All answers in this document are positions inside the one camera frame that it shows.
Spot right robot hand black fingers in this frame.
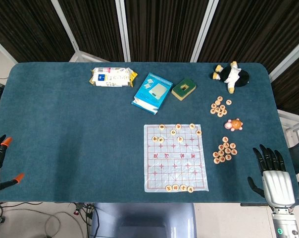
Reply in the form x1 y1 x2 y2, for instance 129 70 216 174
247 144 296 208

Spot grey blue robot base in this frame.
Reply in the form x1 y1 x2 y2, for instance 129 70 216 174
91 202 198 238

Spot white metal rack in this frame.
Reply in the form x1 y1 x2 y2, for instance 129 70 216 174
277 109 299 146

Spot pink orange turtle toy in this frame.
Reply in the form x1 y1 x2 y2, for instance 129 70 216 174
223 118 244 131

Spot teal felt table cloth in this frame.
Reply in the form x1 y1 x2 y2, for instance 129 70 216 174
0 61 299 204

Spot plastic Chinese chess board sheet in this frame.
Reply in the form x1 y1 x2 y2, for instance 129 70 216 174
143 123 210 193

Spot black white plush toy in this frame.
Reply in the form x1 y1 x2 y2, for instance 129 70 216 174
211 60 251 94

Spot green yellow sponge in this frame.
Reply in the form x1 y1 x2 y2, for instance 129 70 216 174
171 78 197 102

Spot white yellow snack package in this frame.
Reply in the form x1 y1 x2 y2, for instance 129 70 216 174
89 67 138 88

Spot blue kitchen scale box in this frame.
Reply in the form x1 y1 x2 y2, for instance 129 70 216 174
131 72 174 116

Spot grey floor cable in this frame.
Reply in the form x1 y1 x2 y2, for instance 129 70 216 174
0 213 91 238

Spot dark screen panel white frame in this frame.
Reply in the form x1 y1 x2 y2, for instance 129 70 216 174
116 0 218 63
190 0 299 75
269 36 299 117
51 0 129 62
0 0 78 64

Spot black floor cable bundle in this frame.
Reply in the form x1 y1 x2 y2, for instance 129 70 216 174
72 202 100 238

